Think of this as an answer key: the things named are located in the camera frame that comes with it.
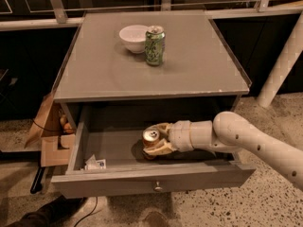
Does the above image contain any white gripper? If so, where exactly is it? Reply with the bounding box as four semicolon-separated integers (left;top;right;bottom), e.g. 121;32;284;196
143;121;193;156

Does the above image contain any orange soda can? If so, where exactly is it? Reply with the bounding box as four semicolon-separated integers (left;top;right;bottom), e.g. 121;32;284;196
142;128;160;160

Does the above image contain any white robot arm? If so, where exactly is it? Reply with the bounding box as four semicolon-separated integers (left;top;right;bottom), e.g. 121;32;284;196
142;112;303;189

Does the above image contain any metal drawer knob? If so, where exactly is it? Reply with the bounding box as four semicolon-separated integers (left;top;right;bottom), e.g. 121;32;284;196
153;181;163;192

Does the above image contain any grey open top drawer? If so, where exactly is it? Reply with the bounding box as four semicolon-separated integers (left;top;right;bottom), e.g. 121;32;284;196
51;112;256;198

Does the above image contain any green soda can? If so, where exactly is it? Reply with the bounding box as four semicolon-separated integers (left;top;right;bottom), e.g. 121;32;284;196
145;26;166;66

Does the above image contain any grey wooden cabinet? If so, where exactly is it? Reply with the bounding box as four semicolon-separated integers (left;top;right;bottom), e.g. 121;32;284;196
51;10;253;134

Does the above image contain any white ceramic bowl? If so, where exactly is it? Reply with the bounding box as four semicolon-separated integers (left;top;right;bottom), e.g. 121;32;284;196
119;25;148;54

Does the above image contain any black shoe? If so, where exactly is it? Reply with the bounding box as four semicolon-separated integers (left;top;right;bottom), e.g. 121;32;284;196
6;196;84;227

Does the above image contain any black cable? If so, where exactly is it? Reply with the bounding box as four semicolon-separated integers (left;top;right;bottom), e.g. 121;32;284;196
73;196;98;227

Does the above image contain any metal railing frame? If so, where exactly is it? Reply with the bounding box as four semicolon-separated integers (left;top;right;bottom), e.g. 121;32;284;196
0;0;303;31

